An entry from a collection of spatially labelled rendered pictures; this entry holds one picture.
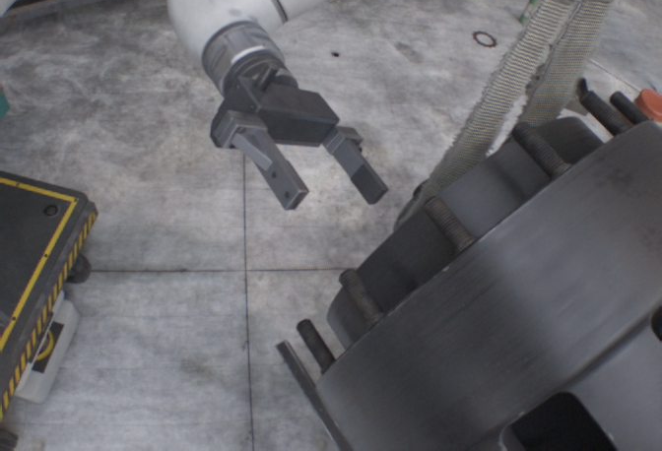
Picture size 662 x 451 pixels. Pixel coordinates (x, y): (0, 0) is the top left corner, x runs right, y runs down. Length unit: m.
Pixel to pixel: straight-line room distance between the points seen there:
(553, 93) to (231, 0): 0.39
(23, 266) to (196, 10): 0.80
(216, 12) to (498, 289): 0.44
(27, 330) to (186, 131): 0.95
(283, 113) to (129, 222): 1.15
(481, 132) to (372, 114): 1.49
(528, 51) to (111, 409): 1.26
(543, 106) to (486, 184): 0.15
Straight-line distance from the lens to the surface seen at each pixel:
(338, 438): 0.57
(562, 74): 0.53
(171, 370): 1.39
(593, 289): 0.37
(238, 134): 0.45
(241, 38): 0.57
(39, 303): 1.17
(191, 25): 0.62
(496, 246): 0.36
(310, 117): 0.53
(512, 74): 0.45
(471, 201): 0.43
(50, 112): 1.98
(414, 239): 0.43
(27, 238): 1.26
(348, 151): 0.56
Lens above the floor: 1.34
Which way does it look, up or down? 53 degrees down
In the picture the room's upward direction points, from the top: 18 degrees clockwise
